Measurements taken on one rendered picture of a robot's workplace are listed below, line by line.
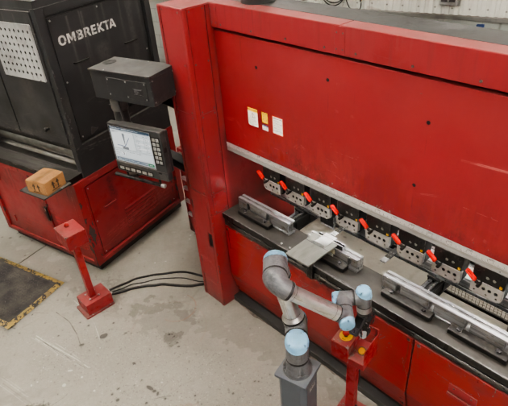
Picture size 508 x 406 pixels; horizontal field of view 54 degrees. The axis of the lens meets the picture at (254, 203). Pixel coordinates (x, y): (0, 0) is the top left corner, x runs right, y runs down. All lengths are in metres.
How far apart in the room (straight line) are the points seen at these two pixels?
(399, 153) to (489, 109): 0.49
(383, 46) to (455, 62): 0.33
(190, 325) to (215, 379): 0.55
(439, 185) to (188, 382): 2.20
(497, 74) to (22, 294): 4.00
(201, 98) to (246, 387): 1.94
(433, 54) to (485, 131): 0.37
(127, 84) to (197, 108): 0.45
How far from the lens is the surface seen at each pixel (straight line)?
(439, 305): 2.81
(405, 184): 2.50
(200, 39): 3.08
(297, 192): 3.04
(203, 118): 3.21
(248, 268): 3.70
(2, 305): 4.77
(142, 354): 3.93
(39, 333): 4.39
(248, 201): 3.51
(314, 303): 2.32
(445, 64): 2.17
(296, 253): 2.99
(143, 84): 3.12
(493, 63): 2.09
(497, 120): 2.17
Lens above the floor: 2.91
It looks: 34 degrees down
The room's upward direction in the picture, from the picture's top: 5 degrees counter-clockwise
